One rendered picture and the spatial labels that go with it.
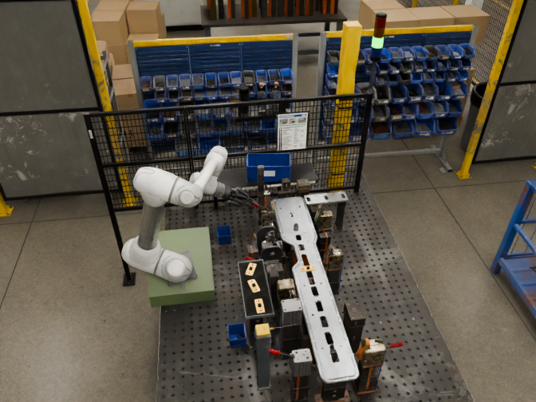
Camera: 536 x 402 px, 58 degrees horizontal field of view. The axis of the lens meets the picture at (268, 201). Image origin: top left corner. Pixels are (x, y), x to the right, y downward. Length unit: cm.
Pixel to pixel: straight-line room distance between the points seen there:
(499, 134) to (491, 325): 214
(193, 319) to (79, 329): 128
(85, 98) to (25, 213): 142
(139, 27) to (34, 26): 286
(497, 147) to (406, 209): 124
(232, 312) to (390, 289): 100
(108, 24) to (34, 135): 232
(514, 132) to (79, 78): 419
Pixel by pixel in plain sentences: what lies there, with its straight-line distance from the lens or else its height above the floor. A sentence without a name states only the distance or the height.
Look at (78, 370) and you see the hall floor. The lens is 382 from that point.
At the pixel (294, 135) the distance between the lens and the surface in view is 344.
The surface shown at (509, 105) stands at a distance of 536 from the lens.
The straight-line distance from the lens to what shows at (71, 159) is 482.
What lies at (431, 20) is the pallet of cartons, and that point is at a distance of 570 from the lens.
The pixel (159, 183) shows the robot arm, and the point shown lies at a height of 170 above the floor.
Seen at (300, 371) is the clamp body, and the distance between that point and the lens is 243.
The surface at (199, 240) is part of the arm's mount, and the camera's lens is 299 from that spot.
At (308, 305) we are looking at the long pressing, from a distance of 264.
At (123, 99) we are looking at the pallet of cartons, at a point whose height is 69.
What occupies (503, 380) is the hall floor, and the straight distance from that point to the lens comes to 390.
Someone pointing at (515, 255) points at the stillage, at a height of 18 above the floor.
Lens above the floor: 304
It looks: 39 degrees down
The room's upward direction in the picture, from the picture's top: straight up
